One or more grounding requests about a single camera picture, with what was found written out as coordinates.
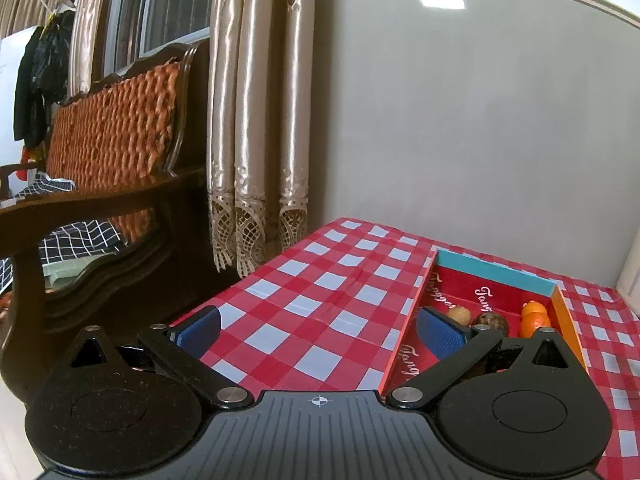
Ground large dark brown fruit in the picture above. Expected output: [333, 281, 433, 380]
[472, 311, 510, 337]

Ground light green cushion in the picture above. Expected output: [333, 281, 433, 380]
[42, 255, 118, 282]

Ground wooden bench with woven back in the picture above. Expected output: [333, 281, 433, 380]
[0, 40, 236, 401]

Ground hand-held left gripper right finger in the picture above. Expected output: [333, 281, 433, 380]
[387, 306, 573, 411]

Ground black hanging clothes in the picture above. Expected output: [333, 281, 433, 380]
[12, 10, 75, 151]

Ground window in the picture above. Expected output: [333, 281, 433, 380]
[105, 0, 216, 76]

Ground white board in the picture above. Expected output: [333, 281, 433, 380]
[0, 27, 41, 166]

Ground beige satin curtain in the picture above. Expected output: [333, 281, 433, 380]
[207, 0, 318, 277]
[70, 0, 120, 96]

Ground colourful cardboard box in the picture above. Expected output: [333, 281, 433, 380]
[378, 247, 588, 396]

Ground black white checked cloth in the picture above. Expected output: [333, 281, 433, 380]
[12, 172, 77, 201]
[39, 219, 128, 263]

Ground red checked tablecloth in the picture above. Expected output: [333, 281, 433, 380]
[167, 217, 640, 480]

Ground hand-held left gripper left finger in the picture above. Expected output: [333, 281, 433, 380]
[65, 306, 255, 411]

